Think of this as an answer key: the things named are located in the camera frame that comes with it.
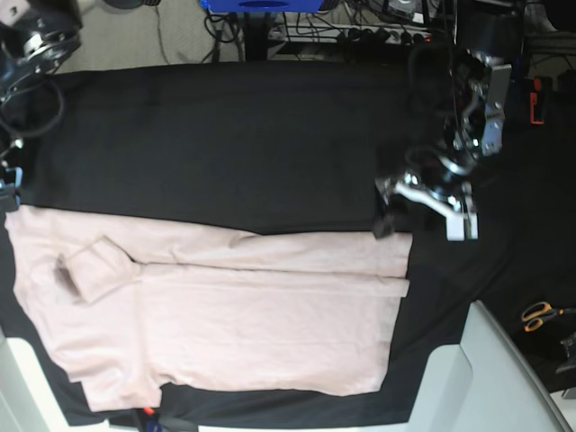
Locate white table frame left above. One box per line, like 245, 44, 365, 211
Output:
1, 336, 110, 432

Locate white table frame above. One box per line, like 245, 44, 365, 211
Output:
1, 336, 110, 432
407, 301, 572, 432

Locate blue plastic bin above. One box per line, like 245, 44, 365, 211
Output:
200, 0, 323, 14

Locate pale pink T-shirt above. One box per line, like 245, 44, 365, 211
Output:
4, 206, 412, 411

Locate black table cloth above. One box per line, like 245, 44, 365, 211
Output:
15, 61, 575, 429

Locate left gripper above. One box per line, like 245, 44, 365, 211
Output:
372, 146, 479, 241

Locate red black clamp right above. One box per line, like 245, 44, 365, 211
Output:
529, 76, 546, 125

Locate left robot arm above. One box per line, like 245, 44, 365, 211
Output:
373, 1, 526, 241

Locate orange handled scissors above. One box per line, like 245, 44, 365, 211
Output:
520, 301, 575, 333

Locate black table stand pole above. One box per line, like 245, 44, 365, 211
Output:
242, 12, 272, 62

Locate white power strip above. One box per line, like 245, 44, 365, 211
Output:
268, 22, 436, 46

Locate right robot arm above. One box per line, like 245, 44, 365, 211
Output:
1, 1, 82, 212

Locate white table frame right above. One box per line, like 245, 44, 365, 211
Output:
407, 301, 572, 432

